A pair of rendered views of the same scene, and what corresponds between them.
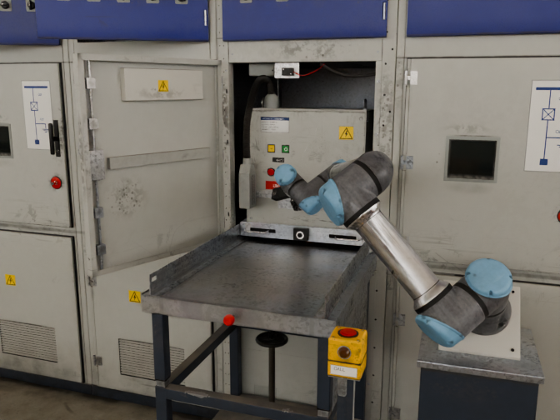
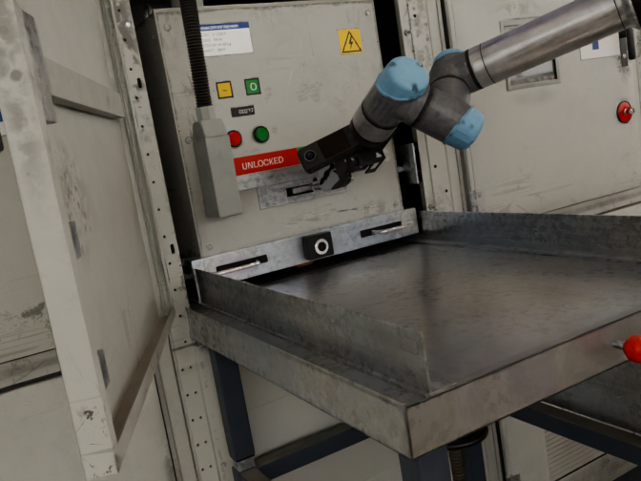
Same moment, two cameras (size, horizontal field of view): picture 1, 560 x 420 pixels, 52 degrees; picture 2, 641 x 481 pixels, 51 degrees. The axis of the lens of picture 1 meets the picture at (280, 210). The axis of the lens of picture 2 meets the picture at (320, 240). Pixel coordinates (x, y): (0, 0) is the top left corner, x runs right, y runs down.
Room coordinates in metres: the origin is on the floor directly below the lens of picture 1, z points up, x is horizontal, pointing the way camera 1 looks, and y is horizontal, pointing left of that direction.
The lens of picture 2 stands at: (1.30, 0.92, 1.12)
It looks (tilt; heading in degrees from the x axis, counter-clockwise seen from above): 9 degrees down; 313
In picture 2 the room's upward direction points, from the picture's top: 9 degrees counter-clockwise
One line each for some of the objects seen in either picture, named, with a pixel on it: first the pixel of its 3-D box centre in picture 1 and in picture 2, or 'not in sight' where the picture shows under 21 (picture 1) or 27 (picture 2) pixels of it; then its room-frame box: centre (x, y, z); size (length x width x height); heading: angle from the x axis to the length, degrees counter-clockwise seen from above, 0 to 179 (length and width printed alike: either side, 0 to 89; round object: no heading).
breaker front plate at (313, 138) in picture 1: (302, 171); (293, 125); (2.27, -0.09, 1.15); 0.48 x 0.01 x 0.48; 71
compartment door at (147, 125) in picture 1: (157, 160); (76, 103); (2.12, 0.45, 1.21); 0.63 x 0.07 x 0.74; 139
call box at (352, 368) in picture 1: (347, 352); not in sight; (1.28, -0.16, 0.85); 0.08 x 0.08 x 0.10; 71
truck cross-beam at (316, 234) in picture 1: (303, 232); (310, 244); (2.28, -0.10, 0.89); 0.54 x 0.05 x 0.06; 71
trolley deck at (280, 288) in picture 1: (271, 279); (434, 303); (1.91, 0.03, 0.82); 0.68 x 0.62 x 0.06; 161
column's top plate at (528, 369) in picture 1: (477, 347); not in sight; (1.55, -0.57, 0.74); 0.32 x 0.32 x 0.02; 73
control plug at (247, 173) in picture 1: (247, 185); (215, 168); (2.27, 0.13, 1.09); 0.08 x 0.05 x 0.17; 161
